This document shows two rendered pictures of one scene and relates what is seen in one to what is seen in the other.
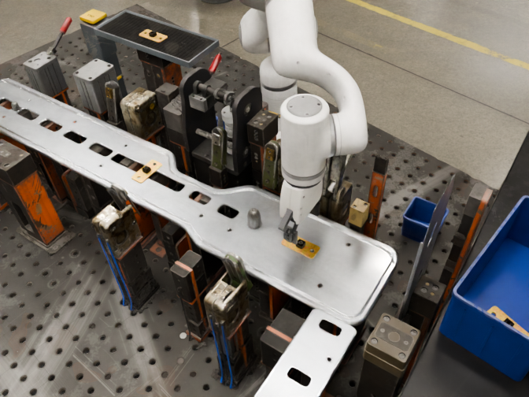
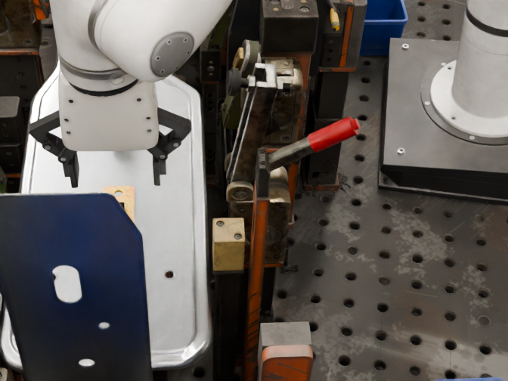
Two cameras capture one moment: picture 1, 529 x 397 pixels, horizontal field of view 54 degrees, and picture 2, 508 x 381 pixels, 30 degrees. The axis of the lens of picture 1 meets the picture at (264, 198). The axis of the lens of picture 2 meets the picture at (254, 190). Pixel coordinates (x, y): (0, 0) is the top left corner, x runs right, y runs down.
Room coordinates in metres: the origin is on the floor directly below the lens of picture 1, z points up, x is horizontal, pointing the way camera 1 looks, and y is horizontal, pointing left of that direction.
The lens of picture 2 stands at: (0.37, -0.71, 1.85)
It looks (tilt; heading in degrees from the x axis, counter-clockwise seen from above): 48 degrees down; 48
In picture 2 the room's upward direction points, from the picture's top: 4 degrees clockwise
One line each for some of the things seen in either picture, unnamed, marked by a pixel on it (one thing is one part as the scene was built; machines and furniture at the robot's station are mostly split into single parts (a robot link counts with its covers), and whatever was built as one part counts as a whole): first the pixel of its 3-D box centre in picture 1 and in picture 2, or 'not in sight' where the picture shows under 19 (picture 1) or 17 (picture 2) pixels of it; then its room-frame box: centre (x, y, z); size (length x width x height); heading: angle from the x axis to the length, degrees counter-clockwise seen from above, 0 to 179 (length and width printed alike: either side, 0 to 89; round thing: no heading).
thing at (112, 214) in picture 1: (127, 256); (17, 69); (0.82, 0.36, 0.87); 0.12 x 0.09 x 0.35; 144
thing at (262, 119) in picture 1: (265, 178); (279, 122); (1.04, -0.01, 0.91); 0.07 x 0.05 x 0.42; 144
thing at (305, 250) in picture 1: (300, 244); (117, 210); (0.73, -0.08, 1.01); 0.08 x 0.04 x 0.01; 54
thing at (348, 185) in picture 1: (332, 232); (253, 274); (0.86, -0.17, 0.88); 0.07 x 0.06 x 0.35; 144
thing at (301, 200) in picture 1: (302, 189); (107, 101); (0.73, -0.08, 1.18); 0.10 x 0.07 x 0.11; 144
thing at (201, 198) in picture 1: (208, 237); not in sight; (0.89, 0.16, 0.84); 0.12 x 0.05 x 0.29; 144
